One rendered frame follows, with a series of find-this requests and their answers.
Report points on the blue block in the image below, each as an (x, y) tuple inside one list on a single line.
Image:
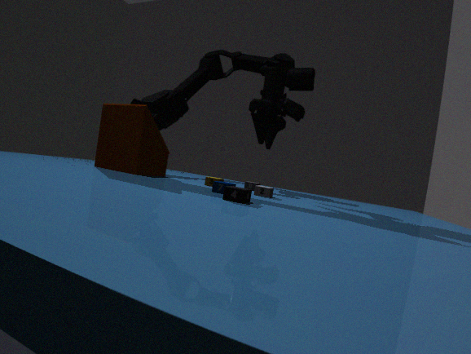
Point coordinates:
[(218, 186)]

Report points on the yellow block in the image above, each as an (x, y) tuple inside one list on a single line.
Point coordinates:
[(209, 180)]

